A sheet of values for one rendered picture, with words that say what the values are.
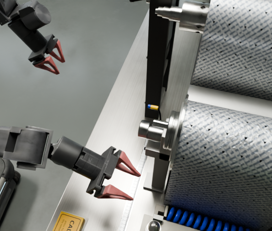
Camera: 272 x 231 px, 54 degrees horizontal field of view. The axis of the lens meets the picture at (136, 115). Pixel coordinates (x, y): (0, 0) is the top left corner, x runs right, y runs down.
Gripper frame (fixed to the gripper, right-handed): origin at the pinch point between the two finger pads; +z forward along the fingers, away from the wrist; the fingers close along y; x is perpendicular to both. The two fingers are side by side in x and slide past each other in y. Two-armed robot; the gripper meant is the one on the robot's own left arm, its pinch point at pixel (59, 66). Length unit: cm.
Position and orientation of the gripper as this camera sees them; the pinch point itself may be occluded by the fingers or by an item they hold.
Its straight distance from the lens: 96.2
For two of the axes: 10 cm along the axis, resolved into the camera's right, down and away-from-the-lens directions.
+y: 1.6, -7.9, 5.9
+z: 4.9, 5.9, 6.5
